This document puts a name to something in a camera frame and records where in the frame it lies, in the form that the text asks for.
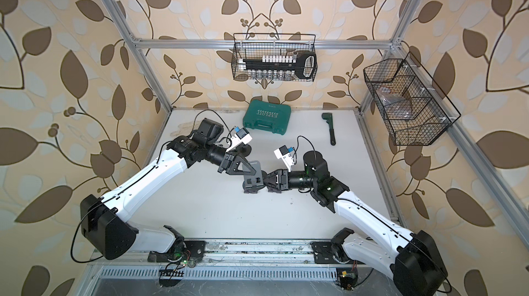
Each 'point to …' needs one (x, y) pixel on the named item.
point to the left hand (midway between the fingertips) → (249, 171)
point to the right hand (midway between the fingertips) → (261, 182)
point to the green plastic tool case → (267, 116)
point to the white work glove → (186, 129)
